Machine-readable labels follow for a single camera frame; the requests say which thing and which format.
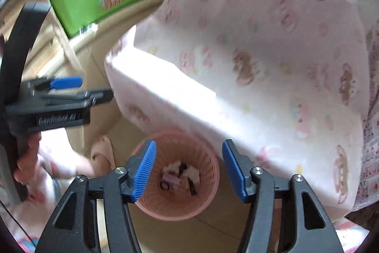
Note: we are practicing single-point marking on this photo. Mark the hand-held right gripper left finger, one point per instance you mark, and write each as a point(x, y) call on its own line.
point(145, 173)

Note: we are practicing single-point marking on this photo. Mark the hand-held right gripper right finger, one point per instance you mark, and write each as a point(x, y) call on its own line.
point(235, 173)

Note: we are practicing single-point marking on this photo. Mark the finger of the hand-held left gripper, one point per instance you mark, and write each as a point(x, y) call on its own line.
point(88, 97)
point(66, 82)

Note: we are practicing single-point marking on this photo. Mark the small white tissue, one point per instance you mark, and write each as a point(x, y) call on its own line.
point(173, 167)

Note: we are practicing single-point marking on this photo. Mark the large white tissue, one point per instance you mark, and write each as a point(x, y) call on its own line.
point(192, 173)

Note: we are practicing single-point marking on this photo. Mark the pink plastic basket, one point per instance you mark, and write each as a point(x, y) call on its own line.
point(183, 149)

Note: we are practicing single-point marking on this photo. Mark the black strip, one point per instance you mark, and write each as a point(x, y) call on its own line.
point(193, 189)

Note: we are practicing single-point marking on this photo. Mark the person's left hand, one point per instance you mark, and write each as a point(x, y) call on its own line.
point(29, 152)

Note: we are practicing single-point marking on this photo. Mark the pink slipper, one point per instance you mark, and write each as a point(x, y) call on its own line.
point(102, 149)

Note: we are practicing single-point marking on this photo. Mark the patterned pink quilt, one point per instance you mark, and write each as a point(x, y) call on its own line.
point(370, 152)

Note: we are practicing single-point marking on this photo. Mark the pink bear printed sheet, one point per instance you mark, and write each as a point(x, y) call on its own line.
point(251, 33)

